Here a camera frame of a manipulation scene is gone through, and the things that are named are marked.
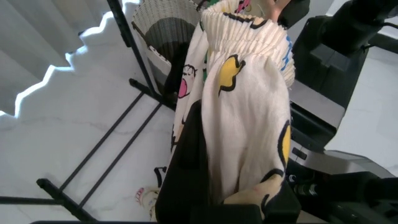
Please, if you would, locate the pink clothes hanger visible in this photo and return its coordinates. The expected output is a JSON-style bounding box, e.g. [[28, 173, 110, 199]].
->
[[268, 0, 292, 24]]

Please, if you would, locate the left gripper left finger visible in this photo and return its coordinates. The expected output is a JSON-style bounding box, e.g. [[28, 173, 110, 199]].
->
[[155, 99, 213, 223]]

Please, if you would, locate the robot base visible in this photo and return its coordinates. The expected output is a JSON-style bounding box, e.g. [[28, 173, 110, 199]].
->
[[285, 15, 398, 224]]

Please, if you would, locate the black garment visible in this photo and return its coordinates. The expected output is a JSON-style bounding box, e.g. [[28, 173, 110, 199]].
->
[[162, 42, 196, 104]]

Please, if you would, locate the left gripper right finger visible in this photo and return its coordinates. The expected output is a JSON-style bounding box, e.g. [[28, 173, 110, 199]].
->
[[263, 182, 302, 223]]

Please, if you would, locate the white curtain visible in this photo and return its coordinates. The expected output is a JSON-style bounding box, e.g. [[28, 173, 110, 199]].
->
[[0, 0, 126, 118]]

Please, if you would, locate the white laundry basket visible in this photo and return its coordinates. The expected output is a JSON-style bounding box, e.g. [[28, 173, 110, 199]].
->
[[131, 0, 206, 98]]

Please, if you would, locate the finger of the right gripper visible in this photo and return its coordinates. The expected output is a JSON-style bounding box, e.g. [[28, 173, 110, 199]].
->
[[278, 0, 312, 29]]

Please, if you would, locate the cream printed garment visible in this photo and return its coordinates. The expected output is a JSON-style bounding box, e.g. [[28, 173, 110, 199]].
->
[[134, 0, 297, 222]]

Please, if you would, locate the black clothes rack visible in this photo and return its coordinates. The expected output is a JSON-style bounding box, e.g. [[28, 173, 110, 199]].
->
[[0, 0, 177, 223]]

